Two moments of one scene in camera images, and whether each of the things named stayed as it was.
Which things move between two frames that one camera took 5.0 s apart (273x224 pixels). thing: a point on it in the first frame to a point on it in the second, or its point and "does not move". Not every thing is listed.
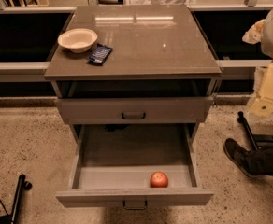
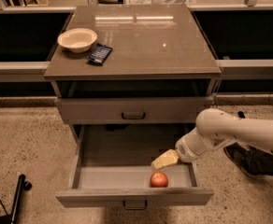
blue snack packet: x=100 y=54 does not move
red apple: x=159 y=179 does not move
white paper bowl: x=79 y=40 does not move
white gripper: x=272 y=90 to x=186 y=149
